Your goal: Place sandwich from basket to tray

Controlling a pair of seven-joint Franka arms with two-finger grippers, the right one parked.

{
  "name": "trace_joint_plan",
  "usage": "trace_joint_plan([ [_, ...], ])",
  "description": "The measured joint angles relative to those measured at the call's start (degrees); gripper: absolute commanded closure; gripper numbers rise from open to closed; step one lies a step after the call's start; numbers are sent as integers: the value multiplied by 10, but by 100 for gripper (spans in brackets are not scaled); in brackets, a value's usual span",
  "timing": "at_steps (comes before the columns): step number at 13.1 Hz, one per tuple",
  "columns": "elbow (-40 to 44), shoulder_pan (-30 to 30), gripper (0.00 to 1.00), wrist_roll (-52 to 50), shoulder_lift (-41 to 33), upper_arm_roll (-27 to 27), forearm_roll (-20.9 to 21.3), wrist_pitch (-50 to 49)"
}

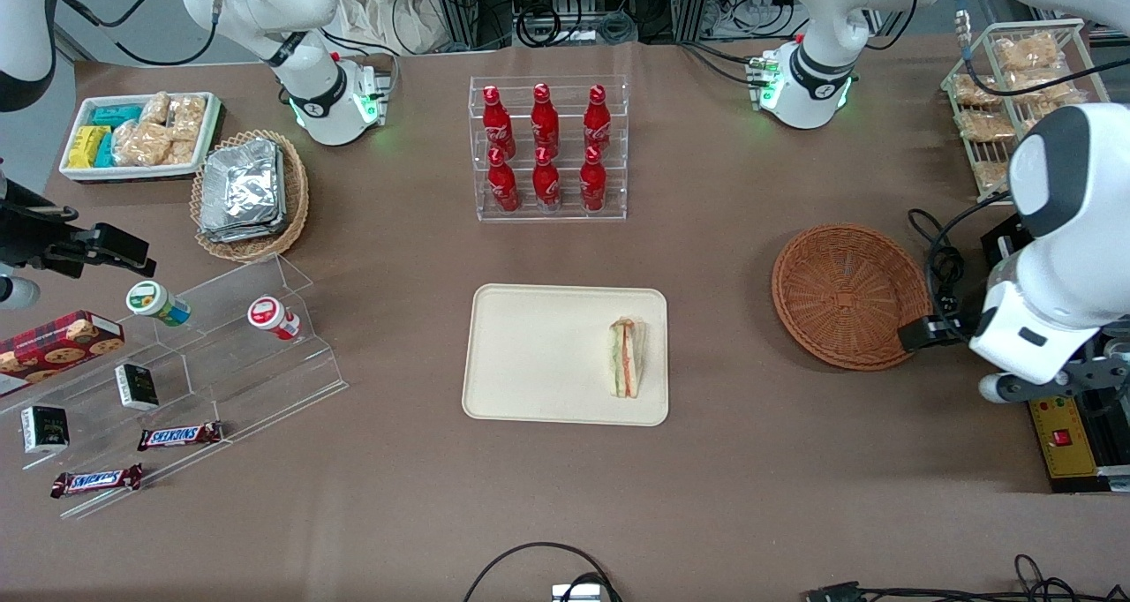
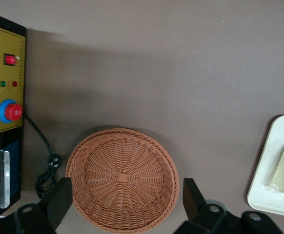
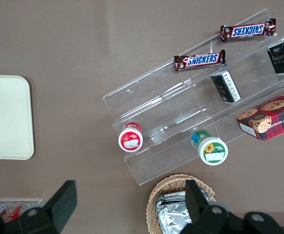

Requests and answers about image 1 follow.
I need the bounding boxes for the black looped cable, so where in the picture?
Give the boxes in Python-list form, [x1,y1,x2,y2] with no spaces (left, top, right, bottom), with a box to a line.
[463,542,624,602]

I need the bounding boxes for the beige rectangular tray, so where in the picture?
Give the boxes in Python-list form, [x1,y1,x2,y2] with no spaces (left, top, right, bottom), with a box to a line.
[461,283,670,427]

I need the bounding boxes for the black left base cables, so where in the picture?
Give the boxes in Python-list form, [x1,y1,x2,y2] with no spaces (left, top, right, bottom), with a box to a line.
[675,40,771,87]

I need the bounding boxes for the black cable with connector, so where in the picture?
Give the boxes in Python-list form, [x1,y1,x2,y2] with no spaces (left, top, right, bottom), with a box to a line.
[802,553,1130,602]

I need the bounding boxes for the white rectangular snack tray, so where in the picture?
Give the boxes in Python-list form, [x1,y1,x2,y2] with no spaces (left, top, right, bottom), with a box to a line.
[58,91,222,184]

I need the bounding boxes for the clear acrylic bottle rack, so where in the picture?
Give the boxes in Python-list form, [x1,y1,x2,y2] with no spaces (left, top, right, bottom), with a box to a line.
[468,75,629,223]

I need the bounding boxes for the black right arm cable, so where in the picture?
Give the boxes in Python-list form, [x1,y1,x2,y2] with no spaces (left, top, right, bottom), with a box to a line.
[51,0,223,67]

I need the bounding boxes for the yellow snack pack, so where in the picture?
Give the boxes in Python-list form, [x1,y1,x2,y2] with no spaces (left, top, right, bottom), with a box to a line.
[68,125,111,169]

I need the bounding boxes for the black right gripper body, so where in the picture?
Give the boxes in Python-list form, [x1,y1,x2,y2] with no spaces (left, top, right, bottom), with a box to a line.
[0,177,86,273]

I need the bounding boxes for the light oval wicker basket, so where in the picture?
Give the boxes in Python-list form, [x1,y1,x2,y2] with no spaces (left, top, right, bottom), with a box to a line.
[190,129,310,263]

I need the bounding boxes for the white wire basket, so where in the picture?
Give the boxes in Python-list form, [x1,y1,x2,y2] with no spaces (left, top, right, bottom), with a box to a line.
[940,18,1115,201]

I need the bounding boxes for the red plaid cookie box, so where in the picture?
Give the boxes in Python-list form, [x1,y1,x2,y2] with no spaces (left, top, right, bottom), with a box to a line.
[0,310,125,399]

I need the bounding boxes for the Snickers bar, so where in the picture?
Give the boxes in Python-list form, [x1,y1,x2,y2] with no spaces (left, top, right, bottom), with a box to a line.
[50,463,144,500]
[137,421,223,452]

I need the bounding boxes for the stack of foil containers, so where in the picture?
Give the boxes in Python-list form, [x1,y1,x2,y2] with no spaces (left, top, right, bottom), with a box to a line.
[199,138,289,245]

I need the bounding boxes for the white cloth bag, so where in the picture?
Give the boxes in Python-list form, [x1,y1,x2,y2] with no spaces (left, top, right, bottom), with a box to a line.
[331,0,462,56]

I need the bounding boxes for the red lid yogurt cup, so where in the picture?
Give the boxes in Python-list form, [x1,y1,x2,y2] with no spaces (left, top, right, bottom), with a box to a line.
[247,295,302,342]

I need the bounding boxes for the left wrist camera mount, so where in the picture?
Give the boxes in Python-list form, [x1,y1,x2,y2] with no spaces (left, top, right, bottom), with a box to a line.
[978,337,1130,406]

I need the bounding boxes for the round brown wicker basket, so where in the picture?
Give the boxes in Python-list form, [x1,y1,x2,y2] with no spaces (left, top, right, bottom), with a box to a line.
[771,222,935,372]

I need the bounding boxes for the triangular sandwich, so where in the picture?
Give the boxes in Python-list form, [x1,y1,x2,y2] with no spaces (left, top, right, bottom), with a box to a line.
[608,317,646,399]

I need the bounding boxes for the black power cord with plug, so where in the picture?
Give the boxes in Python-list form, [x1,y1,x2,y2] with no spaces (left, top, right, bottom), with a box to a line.
[908,207,994,338]

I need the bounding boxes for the green lid yogurt cup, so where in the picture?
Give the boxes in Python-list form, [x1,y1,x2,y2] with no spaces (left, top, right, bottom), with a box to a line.
[125,280,192,327]

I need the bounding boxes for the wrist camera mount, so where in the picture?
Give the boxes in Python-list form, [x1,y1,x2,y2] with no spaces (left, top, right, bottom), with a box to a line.
[0,275,41,312]
[978,337,1130,406]

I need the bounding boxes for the clear acrylic stepped display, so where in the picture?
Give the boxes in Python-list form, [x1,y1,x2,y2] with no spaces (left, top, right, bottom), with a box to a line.
[0,251,349,522]

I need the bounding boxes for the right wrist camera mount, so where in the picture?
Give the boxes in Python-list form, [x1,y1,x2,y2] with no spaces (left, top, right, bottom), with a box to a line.
[0,275,41,312]

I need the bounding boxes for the small black box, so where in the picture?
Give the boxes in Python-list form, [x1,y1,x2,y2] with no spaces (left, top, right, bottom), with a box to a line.
[20,405,71,455]
[115,363,161,411]

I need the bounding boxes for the red cola bottle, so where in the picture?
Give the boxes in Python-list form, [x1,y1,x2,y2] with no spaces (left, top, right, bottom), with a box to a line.
[481,85,517,158]
[487,147,522,214]
[583,84,614,151]
[531,146,562,211]
[578,146,609,214]
[531,82,561,153]

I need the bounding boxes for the black food warmer appliance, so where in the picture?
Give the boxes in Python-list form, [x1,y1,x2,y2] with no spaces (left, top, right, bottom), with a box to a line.
[980,212,1130,495]

